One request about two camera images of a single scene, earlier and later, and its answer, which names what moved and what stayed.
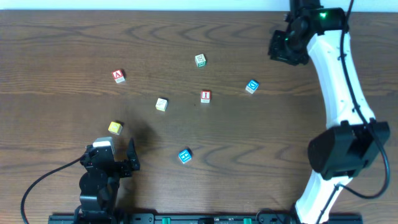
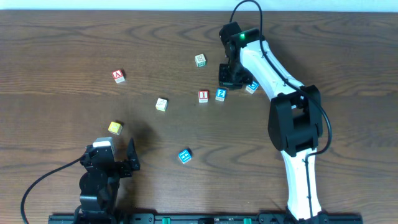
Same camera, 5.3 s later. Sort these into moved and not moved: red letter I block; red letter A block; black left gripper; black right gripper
Moved: black right gripper
Not moved: red letter A block; red letter I block; black left gripper
